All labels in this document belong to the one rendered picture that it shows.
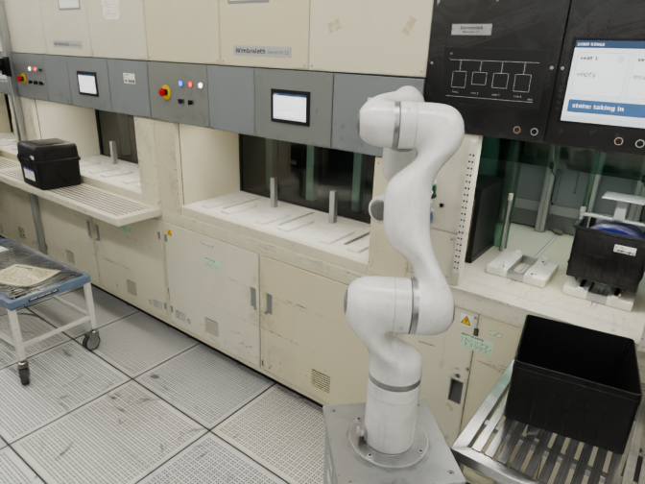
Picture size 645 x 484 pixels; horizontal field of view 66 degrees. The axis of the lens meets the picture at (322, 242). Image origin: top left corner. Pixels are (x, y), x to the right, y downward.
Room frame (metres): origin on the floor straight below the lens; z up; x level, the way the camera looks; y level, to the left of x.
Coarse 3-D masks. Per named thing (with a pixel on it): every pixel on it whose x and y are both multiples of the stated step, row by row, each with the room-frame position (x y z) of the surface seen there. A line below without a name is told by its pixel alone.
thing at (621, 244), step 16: (608, 192) 1.64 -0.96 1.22; (624, 208) 1.57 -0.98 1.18; (576, 224) 1.58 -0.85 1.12; (592, 224) 1.71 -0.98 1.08; (640, 224) 1.54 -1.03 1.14; (576, 240) 1.56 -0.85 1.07; (592, 240) 1.53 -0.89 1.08; (608, 240) 1.51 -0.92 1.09; (624, 240) 1.48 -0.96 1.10; (640, 240) 1.46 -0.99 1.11; (576, 256) 1.55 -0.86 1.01; (592, 256) 1.53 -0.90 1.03; (608, 256) 1.50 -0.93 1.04; (624, 256) 1.47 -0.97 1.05; (640, 256) 1.45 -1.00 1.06; (576, 272) 1.55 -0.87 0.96; (592, 272) 1.52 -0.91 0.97; (608, 272) 1.49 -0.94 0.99; (624, 272) 1.47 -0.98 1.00; (640, 272) 1.44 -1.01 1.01; (624, 288) 1.46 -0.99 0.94
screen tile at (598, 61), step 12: (588, 60) 1.42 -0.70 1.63; (600, 60) 1.40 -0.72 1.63; (612, 60) 1.39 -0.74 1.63; (576, 72) 1.44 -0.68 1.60; (612, 72) 1.38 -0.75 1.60; (624, 72) 1.37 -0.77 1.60; (576, 84) 1.43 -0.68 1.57; (588, 84) 1.41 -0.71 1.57; (600, 84) 1.40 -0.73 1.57; (612, 84) 1.38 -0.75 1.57; (612, 96) 1.38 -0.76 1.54
